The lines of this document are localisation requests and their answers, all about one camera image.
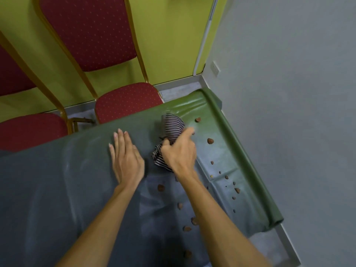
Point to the person's left thumb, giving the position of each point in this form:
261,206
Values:
138,158

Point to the scattered brown crumbs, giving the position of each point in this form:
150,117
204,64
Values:
210,140

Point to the black white striped cloth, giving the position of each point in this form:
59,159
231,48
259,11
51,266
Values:
172,127

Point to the person's left little finger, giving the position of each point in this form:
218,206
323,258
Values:
111,154

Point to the red chair with gold frame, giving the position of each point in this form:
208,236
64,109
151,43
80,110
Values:
94,33
30,130

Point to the person's right thumb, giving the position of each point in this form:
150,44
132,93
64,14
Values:
166,144

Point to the green leather table cover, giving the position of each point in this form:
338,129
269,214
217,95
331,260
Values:
55,175

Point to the person's right forearm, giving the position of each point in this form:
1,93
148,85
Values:
219,228

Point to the person's right hand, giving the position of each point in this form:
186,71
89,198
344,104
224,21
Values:
179,157

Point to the white wall outlet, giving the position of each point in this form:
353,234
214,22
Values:
216,68

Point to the person's left forearm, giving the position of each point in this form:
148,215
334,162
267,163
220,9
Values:
103,228

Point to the person's left hand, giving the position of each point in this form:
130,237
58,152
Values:
126,164

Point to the white wall conduit pipe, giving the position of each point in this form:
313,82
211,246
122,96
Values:
204,36

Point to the person's left middle finger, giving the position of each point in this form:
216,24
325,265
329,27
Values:
121,140

